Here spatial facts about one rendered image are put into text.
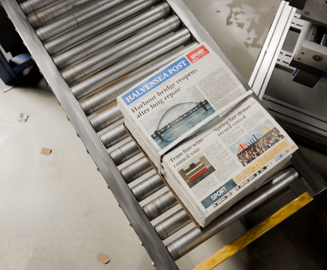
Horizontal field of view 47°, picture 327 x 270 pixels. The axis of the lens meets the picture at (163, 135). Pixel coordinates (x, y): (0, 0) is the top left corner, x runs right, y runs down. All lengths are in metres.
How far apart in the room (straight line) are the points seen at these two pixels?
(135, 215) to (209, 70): 0.45
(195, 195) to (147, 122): 0.21
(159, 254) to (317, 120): 1.14
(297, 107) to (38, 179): 1.34
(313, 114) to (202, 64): 1.05
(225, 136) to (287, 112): 1.02
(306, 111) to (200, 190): 1.15
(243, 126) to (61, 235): 1.24
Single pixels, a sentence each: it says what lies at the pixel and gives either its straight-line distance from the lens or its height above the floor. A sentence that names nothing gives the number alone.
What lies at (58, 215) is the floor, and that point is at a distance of 1.98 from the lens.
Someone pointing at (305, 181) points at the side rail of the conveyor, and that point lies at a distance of 1.21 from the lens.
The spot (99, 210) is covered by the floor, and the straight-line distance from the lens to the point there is 1.94.
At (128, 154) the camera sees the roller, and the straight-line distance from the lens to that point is 1.15.
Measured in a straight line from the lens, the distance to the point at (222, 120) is 0.95.
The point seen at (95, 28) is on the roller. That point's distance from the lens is 1.38.
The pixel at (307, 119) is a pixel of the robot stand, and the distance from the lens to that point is 1.94.
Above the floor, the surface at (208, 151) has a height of 1.03.
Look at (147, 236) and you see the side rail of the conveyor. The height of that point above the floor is 0.80.
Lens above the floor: 1.89
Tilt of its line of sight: 69 degrees down
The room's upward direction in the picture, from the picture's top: 2 degrees clockwise
